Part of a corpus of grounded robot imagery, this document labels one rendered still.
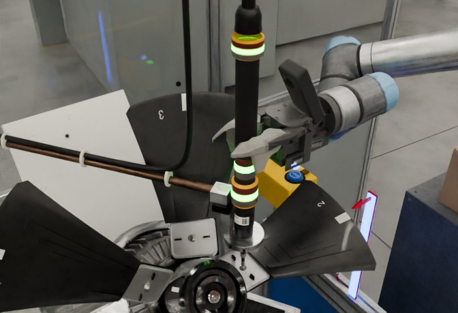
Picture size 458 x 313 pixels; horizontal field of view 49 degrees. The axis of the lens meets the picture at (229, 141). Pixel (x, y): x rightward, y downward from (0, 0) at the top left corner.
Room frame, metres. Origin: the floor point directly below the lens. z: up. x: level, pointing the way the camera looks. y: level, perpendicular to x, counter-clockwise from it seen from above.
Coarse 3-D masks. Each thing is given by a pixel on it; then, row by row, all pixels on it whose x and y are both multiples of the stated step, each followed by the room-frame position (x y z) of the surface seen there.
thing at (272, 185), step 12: (276, 168) 1.08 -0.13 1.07; (300, 168) 1.08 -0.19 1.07; (264, 180) 1.06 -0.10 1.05; (276, 180) 1.03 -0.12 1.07; (288, 180) 1.03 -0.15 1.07; (312, 180) 1.03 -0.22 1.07; (264, 192) 1.06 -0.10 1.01; (276, 192) 1.02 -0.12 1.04; (288, 192) 0.99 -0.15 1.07; (276, 204) 1.02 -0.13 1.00
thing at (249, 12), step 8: (248, 0) 0.62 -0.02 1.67; (240, 8) 0.62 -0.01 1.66; (248, 8) 0.62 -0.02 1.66; (256, 8) 0.62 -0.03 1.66; (240, 16) 0.62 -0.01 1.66; (248, 16) 0.61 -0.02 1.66; (256, 16) 0.61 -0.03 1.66; (240, 24) 0.62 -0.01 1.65; (248, 24) 0.61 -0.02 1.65; (256, 24) 0.61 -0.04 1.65; (240, 32) 0.61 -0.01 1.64; (248, 32) 0.61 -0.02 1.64; (256, 32) 0.61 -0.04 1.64; (240, 216) 0.61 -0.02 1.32; (248, 216) 0.61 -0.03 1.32; (240, 224) 0.61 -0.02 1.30; (248, 224) 0.61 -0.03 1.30; (240, 232) 0.61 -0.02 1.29; (248, 232) 0.61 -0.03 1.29
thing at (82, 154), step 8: (184, 0) 0.65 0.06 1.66; (184, 8) 0.65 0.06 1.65; (184, 16) 0.65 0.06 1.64; (184, 24) 0.65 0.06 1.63; (184, 32) 0.65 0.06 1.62; (184, 40) 0.66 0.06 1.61; (184, 48) 0.66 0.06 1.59; (184, 56) 0.66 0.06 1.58; (192, 112) 0.66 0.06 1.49; (192, 120) 0.66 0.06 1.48; (192, 128) 0.66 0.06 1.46; (0, 136) 0.78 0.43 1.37; (8, 136) 0.78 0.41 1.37; (32, 144) 0.76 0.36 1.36; (40, 144) 0.76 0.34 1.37; (64, 152) 0.74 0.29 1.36; (72, 152) 0.73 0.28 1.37; (80, 152) 0.73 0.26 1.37; (88, 152) 0.74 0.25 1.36; (184, 152) 0.66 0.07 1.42; (80, 160) 0.72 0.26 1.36; (96, 160) 0.72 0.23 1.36; (104, 160) 0.71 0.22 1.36; (112, 160) 0.71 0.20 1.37; (120, 160) 0.70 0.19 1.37; (184, 160) 0.66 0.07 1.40; (136, 168) 0.69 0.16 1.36; (144, 168) 0.68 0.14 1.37; (152, 168) 0.68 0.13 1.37; (160, 168) 0.67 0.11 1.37; (168, 168) 0.67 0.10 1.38; (176, 168) 0.66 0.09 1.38; (168, 176) 0.67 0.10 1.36; (168, 184) 0.67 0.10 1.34
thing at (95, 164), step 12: (0, 144) 0.78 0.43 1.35; (12, 144) 0.77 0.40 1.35; (24, 144) 0.77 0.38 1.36; (48, 156) 0.75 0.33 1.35; (60, 156) 0.74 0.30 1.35; (72, 156) 0.73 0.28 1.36; (108, 168) 0.70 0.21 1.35; (120, 168) 0.70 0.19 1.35; (132, 168) 0.70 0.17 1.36; (156, 180) 0.67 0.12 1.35; (168, 180) 0.67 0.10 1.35; (180, 180) 0.66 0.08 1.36
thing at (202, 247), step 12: (180, 228) 0.65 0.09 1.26; (192, 228) 0.65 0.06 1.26; (204, 228) 0.64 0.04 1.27; (180, 240) 0.64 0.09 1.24; (204, 240) 0.63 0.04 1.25; (216, 240) 0.62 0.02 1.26; (180, 252) 0.63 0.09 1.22; (192, 252) 0.62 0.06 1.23; (204, 252) 0.61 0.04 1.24; (216, 252) 0.61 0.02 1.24
